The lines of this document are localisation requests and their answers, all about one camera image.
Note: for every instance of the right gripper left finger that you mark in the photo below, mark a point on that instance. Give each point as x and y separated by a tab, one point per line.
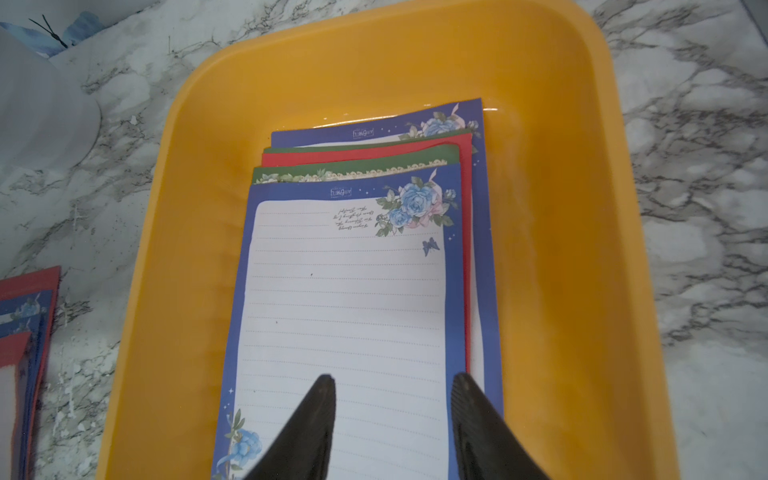
302	449

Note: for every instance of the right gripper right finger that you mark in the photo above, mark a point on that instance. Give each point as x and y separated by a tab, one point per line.
486	449

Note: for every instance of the yellow storage tray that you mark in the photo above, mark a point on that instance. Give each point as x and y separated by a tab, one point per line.
584	382

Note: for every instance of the blue stationery paper stack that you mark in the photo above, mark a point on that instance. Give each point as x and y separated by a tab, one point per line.
463	122

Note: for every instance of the potted flower plant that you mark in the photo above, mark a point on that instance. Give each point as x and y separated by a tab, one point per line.
47	121

